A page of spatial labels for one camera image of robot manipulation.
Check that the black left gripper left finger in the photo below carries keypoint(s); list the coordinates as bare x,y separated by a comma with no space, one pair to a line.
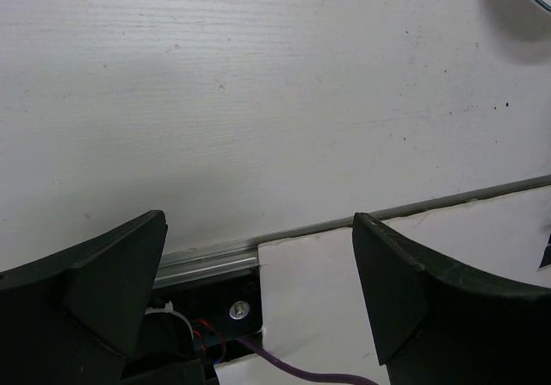
74,317

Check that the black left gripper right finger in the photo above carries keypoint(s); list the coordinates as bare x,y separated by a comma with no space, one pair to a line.
436,320

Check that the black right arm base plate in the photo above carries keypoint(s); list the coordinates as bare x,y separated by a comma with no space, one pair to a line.
546,257

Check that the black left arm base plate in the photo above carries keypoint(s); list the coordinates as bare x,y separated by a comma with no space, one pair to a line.
221,309

